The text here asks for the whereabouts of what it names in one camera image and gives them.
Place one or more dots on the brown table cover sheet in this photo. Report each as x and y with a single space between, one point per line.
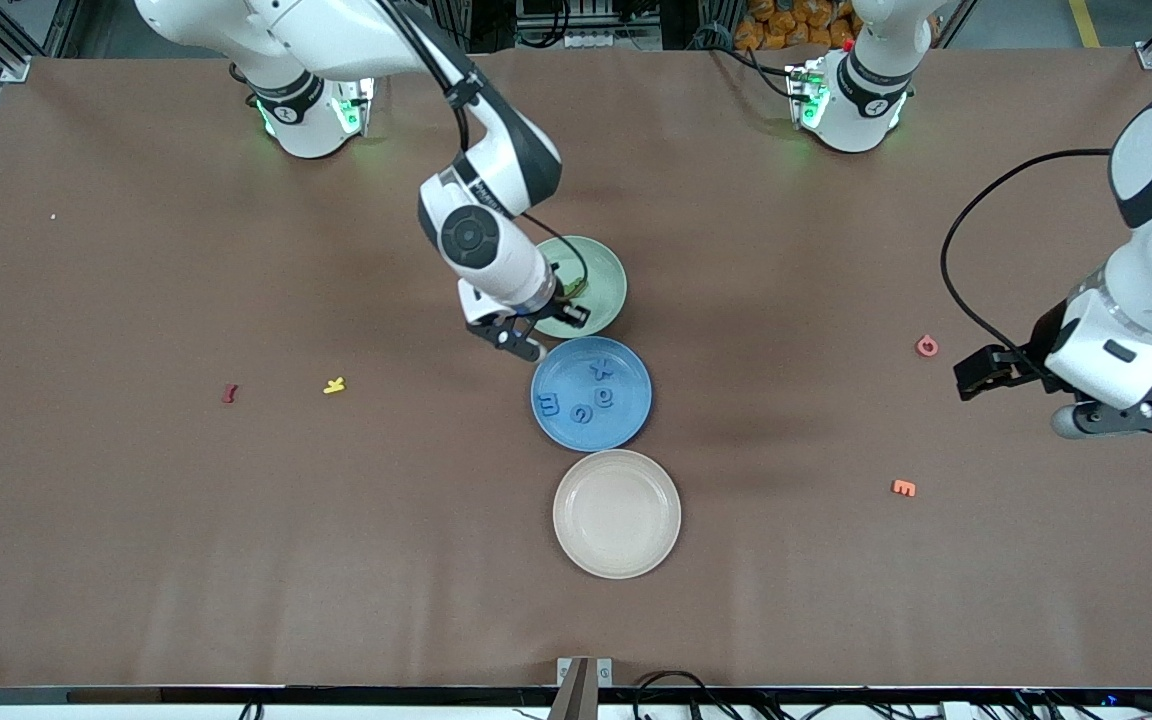
436 560

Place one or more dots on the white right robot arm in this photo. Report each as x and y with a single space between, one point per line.
496 250

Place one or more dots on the blue round plate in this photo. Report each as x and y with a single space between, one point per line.
576 385

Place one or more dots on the blue foam letter X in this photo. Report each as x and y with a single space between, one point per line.
601 369

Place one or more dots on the pale green round plate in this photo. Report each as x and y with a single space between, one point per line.
604 285

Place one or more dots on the red foam letter G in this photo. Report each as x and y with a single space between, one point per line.
926 346

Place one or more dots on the metal table edge bracket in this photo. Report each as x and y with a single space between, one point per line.
584 675

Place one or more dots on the blue foam letter M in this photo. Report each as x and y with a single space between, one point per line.
549 404

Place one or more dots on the beige round plate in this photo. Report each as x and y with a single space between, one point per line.
616 514

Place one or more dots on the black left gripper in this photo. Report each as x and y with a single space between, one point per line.
1040 340

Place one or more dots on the orange packaged goods pile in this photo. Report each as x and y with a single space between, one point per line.
786 25

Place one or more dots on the orange foam letter E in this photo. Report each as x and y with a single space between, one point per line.
903 487

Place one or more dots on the blue foam letter G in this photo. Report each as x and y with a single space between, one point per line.
582 412

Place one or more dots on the yellow foam letter K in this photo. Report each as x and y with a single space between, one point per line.
334 385

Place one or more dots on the silver arm base connector box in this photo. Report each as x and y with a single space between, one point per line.
354 105
804 95

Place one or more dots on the blue foam letter a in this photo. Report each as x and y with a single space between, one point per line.
605 398

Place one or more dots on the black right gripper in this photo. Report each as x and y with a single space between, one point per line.
564 298

